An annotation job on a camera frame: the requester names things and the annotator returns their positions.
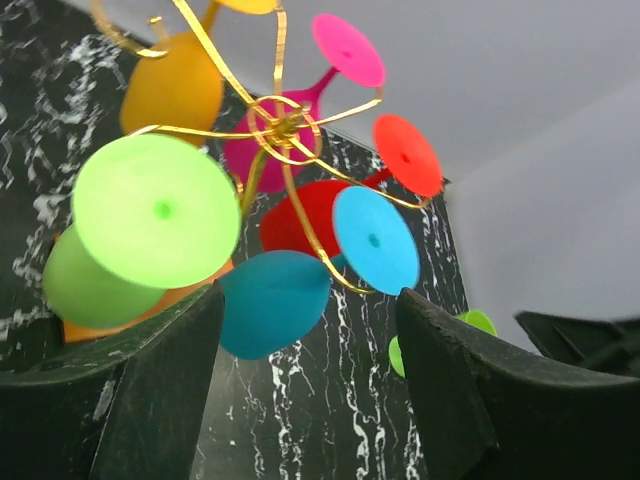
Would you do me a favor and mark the blue plastic wine glass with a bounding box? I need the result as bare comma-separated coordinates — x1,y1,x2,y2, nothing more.
220,199,420,360

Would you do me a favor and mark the green plastic wine glass front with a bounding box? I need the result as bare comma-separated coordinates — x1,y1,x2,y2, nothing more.
43,133,241,329

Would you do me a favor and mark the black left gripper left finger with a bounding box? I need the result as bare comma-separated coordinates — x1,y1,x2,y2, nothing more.
1,284,225,479

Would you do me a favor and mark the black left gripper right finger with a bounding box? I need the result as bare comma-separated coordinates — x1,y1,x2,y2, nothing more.
395,289,639,479

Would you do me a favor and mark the green plastic wine glass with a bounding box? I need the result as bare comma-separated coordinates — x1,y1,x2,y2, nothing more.
43,133,241,329
388,309,497,378

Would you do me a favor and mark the magenta plastic wine glass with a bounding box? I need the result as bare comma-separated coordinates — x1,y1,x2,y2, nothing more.
224,13,386,193

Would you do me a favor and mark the gold wire wine glass rack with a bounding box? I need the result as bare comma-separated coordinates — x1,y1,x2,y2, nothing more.
54,0,434,346

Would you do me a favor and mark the orange plastic wine glass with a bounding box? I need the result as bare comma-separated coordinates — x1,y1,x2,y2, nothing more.
120,1,278,134

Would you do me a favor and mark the green plastic wine glass rear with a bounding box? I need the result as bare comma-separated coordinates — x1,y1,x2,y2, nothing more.
388,309,497,378

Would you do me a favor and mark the red plastic wine glass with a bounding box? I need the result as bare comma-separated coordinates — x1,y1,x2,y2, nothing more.
259,113,445,261

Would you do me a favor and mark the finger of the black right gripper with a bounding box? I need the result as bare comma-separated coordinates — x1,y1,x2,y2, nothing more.
514,311,639,378

